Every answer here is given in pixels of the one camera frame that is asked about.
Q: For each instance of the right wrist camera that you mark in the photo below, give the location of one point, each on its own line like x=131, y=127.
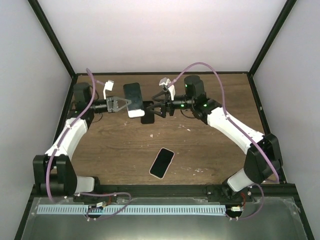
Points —
x=165, y=83

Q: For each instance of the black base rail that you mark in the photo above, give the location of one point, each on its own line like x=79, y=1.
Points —
x=211, y=192

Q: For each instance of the light blue slotted rail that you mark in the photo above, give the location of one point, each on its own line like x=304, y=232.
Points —
x=71, y=209

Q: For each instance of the metal front plate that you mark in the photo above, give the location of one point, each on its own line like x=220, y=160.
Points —
x=270, y=218

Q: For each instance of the black phone case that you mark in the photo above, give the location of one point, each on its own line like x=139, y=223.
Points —
x=149, y=117

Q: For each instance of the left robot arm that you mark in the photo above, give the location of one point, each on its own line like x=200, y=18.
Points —
x=54, y=174

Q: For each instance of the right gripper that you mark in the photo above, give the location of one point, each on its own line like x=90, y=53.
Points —
x=164, y=108

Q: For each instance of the black phone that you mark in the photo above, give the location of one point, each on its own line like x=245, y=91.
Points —
x=132, y=92

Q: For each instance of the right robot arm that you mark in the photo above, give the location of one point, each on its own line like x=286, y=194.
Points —
x=263, y=156

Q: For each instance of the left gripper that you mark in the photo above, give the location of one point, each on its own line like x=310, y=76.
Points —
x=115, y=108

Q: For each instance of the black enclosure frame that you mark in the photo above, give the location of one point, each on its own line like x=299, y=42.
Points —
x=285, y=11

